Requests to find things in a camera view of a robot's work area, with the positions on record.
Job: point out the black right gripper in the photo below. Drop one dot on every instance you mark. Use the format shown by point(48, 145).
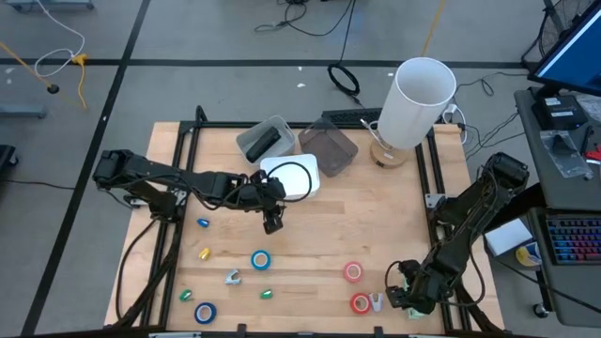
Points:
point(425, 286)

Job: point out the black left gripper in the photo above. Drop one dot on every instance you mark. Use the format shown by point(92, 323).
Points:
point(263, 192)

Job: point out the light blue tape roll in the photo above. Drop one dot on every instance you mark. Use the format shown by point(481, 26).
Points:
point(252, 260)

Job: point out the red tape roll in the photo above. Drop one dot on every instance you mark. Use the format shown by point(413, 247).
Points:
point(352, 303)
point(345, 272)

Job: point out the blue mini stapler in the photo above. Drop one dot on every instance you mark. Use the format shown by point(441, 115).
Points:
point(203, 222)

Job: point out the green small capsule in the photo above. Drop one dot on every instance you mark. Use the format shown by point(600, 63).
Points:
point(266, 295)
point(185, 295)

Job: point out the yellow small capsule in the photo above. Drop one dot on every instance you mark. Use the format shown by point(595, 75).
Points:
point(204, 254)

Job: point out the black stapler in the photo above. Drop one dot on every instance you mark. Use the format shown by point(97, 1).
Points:
point(262, 144)

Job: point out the dark blue tape roll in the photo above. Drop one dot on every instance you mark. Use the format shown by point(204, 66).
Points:
point(197, 313)

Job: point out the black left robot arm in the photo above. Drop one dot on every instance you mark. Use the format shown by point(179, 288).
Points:
point(141, 171)

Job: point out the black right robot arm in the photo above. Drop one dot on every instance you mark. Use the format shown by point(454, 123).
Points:
point(469, 206)

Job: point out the white plastic bin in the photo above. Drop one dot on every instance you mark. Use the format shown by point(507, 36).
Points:
point(291, 183)

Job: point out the light grey plastic bin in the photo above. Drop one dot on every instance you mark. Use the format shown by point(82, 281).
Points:
point(282, 148)

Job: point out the dark translucent plastic bin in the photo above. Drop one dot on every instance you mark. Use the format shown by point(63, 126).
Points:
point(328, 150)

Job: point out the white cardboard box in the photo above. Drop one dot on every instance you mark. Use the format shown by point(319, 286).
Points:
point(507, 237)

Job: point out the white cylindrical tube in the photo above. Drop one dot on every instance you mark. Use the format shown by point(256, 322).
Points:
point(418, 108)

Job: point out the backlit rainbow keyboard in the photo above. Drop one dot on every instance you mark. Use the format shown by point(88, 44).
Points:
point(575, 239)

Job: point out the grey side desk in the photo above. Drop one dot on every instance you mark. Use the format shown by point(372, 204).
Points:
point(563, 192)

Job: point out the clear plastic bag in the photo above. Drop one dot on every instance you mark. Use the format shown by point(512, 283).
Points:
point(565, 155)

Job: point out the red tool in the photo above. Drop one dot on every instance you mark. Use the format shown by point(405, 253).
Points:
point(595, 155)

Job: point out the black mini computer box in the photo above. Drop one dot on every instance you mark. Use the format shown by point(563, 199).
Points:
point(559, 112)

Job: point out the black floor puck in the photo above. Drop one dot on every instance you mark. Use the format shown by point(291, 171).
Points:
point(53, 88)

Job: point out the grey metal floor base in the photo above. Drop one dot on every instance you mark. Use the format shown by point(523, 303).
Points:
point(23, 112)
point(47, 4)

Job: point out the computer monitor blue screen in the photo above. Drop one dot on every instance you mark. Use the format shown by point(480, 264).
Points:
point(573, 61)

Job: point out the black floor fan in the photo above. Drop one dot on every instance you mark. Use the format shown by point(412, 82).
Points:
point(547, 42)

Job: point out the silver aluminium bracket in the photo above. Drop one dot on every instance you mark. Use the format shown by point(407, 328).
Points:
point(427, 336)
point(174, 335)

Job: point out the black aluminium table frame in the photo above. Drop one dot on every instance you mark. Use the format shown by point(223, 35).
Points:
point(220, 124)

